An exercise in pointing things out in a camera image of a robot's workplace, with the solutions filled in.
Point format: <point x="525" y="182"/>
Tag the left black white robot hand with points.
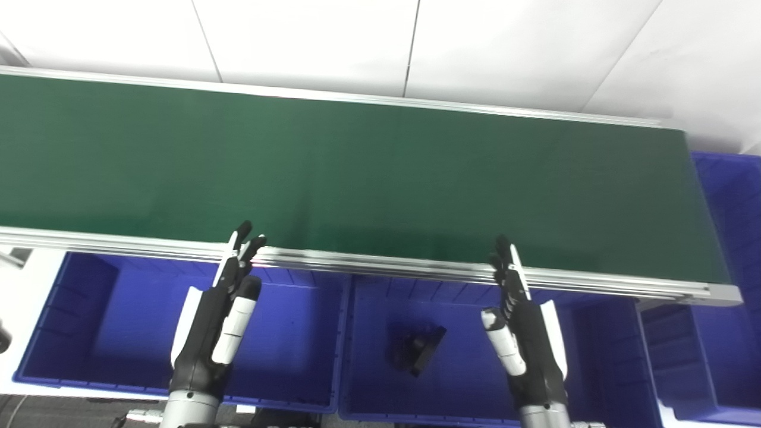
<point x="202" y="339"/>

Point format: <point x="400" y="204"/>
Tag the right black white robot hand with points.
<point x="538" y="351"/>

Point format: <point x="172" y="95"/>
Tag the black flange part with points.
<point x="416" y="351"/>
<point x="3" y="339"/>

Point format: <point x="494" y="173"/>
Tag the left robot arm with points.
<point x="190" y="410"/>

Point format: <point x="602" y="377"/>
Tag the blue plastic bin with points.
<point x="458" y="380"/>
<point x="731" y="333"/>
<point x="119" y="333"/>

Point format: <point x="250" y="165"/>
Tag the green conveyor belt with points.
<point x="380" y="178"/>
<point x="380" y="264"/>

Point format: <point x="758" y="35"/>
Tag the aluminium conveyor support bracket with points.
<point x="15" y="257"/>

